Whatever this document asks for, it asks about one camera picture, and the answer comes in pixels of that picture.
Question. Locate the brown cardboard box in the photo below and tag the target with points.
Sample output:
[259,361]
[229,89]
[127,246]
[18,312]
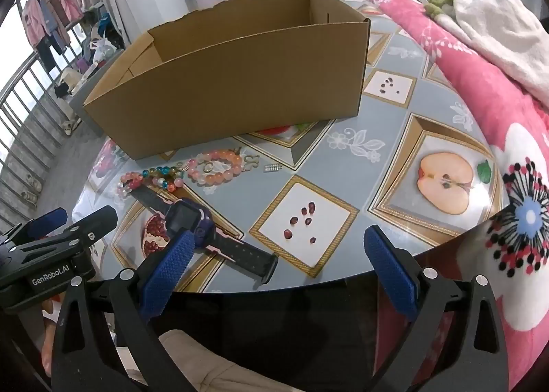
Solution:
[236,87]

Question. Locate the white fluffy blanket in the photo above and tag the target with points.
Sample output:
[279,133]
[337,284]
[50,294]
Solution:
[497,27]

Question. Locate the metal railing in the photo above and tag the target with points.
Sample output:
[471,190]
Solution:
[25,74]

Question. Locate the pair of pale shoes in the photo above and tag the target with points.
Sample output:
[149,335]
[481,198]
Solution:
[29,190]

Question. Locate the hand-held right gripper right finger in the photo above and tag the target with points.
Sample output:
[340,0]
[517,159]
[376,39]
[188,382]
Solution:
[391,274]

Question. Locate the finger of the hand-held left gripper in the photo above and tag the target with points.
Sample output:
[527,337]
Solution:
[96,218]
[47,221]

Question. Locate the purple smartwatch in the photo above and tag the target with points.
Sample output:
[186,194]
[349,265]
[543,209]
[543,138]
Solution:
[185,216]

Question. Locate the small rhinestone hair clip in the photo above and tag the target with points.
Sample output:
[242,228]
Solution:
[271,168]

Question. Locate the person's beige pants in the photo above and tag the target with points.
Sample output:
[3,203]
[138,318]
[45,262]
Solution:
[223,362]

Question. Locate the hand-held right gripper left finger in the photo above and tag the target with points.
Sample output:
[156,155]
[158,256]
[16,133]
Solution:
[167,265]

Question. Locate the pair of white shoes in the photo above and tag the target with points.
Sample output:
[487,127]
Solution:
[70,126]

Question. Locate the row of hanging clothes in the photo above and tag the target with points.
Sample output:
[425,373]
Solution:
[55,10]

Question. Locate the pink floral blanket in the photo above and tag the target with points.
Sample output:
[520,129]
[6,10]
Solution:
[484,117]

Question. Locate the pile of clothes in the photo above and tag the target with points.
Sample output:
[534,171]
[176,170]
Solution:
[107,27]

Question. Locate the white plastic bag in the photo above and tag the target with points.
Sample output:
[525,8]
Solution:
[103,49]

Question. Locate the gold curly ornament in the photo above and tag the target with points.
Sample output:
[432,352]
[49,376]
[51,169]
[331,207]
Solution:
[253,165]

